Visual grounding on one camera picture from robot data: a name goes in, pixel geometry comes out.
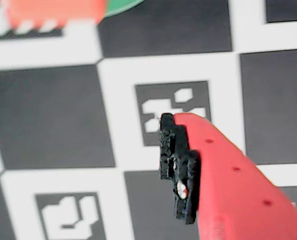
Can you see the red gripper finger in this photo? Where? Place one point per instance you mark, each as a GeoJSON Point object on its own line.
{"type": "Point", "coordinates": [238, 195]}

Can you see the orange cube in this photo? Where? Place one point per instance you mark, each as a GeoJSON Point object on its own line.
{"type": "Point", "coordinates": [56, 11]}

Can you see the black white marker checkerboard mat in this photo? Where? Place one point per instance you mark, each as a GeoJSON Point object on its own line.
{"type": "Point", "coordinates": [51, 112]}

